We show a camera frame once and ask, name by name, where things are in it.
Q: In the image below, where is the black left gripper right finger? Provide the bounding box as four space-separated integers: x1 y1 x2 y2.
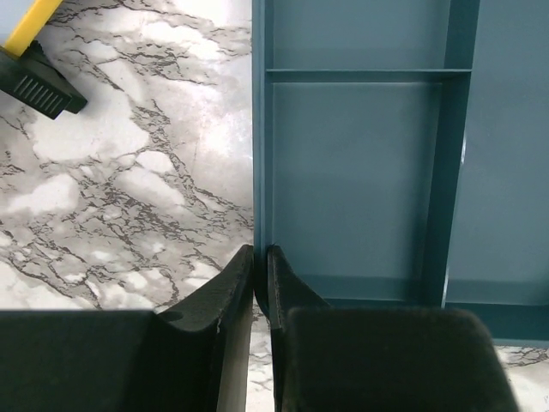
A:
267 246 518 411

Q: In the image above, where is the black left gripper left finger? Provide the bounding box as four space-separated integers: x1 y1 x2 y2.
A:
1 245 254 411

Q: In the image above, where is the teal divided tray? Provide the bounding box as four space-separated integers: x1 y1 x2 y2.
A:
252 1 548 347

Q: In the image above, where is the yellow framed whiteboard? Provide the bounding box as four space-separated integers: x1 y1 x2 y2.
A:
0 0 62 57

